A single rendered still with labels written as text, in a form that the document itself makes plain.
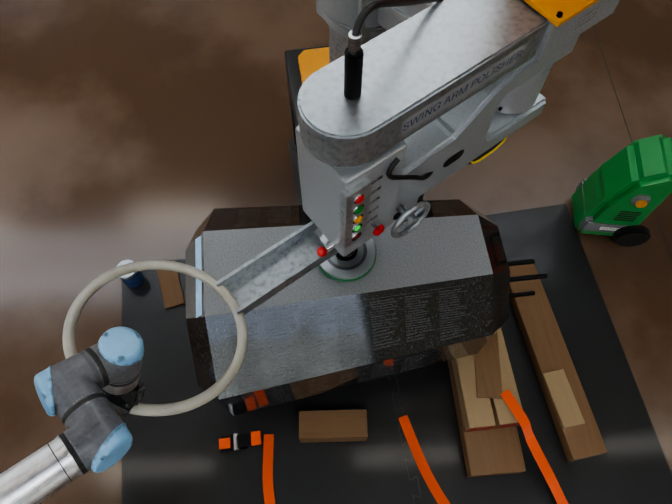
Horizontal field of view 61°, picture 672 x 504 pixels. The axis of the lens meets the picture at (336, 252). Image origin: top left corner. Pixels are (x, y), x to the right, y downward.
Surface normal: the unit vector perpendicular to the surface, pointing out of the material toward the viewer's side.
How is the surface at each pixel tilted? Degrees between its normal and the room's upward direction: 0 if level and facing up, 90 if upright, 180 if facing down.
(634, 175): 34
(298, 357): 45
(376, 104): 0
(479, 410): 0
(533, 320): 0
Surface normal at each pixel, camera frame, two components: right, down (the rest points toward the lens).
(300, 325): 0.11, 0.32
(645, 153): -0.55, -0.41
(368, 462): 0.00, -0.44
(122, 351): 0.36, -0.65
